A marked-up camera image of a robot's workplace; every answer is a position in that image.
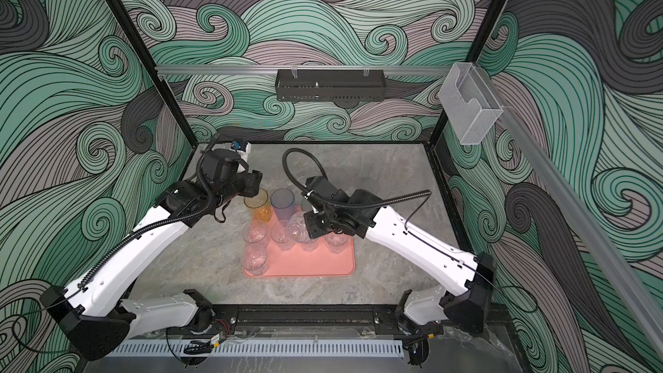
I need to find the white slotted cable duct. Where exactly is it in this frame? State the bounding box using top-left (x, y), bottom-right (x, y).
top-left (110, 338), bottom-right (404, 358)

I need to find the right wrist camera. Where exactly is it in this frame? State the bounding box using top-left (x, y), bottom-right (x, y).
top-left (303, 176), bottom-right (349, 209)

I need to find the clear acrylic wall holder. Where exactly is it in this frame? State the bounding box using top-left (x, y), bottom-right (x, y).
top-left (438, 62), bottom-right (503, 146)

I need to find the aluminium rail right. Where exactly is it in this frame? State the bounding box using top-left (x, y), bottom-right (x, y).
top-left (501, 106), bottom-right (662, 356)

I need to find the pink tray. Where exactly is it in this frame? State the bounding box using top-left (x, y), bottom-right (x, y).
top-left (242, 215), bottom-right (355, 278)

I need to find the small clear faceted glass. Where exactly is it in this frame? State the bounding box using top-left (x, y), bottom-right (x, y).
top-left (241, 243), bottom-right (269, 276)

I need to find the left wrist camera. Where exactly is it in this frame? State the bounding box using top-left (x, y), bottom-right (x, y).
top-left (201, 140), bottom-right (251, 186)

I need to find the black perforated wall shelf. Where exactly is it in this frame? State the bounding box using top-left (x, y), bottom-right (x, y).
top-left (275, 68), bottom-right (387, 104)

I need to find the yellow plastic cup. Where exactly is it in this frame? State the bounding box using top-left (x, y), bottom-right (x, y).
top-left (243, 188), bottom-right (272, 223)

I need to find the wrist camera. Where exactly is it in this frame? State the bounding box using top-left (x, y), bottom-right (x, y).
top-left (303, 176), bottom-right (349, 209)
top-left (201, 140), bottom-right (251, 186)

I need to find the clear glass front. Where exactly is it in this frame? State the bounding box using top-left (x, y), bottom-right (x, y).
top-left (270, 220), bottom-right (295, 251)

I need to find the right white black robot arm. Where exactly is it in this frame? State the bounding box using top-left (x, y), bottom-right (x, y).
top-left (304, 207), bottom-right (495, 334)

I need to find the aluminium rail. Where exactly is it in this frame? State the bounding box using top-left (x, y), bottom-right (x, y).
top-left (155, 64), bottom-right (451, 77)
top-left (501, 106), bottom-right (662, 356)

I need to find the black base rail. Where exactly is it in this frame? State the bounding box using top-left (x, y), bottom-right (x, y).
top-left (206, 302), bottom-right (511, 327)

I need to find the aluminium rail back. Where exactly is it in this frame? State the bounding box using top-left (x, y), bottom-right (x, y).
top-left (155, 64), bottom-right (451, 77)

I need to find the blue plastic cup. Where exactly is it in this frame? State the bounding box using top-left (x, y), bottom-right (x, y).
top-left (270, 188), bottom-right (296, 221)

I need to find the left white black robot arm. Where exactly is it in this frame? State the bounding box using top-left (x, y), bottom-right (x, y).
top-left (40, 170), bottom-right (262, 361)

